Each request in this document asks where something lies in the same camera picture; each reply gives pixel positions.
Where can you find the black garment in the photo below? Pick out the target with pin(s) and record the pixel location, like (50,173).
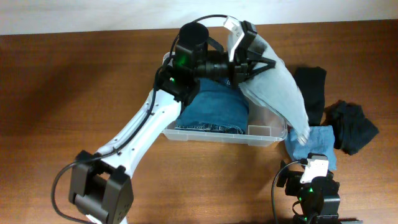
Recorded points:
(311,81)

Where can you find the clear plastic storage container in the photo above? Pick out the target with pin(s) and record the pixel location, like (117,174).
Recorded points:
(264,128)

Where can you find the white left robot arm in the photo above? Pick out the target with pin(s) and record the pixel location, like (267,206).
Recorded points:
(100,184)

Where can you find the dark blue jeans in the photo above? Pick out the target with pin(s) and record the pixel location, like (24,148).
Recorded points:
(217,108)

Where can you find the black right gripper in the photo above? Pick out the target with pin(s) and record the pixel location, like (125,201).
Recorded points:
(292,177)

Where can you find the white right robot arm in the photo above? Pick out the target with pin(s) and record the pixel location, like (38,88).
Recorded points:
(311,183)

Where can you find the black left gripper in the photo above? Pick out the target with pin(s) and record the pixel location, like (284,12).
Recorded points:
(244,65)

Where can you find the light blue cloth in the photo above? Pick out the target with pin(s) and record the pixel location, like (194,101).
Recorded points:
(321,141)

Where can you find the light wash jeans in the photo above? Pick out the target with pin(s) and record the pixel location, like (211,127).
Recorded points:
(277,90)

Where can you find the dark garment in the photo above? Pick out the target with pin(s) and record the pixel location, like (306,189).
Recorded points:
(351,128)

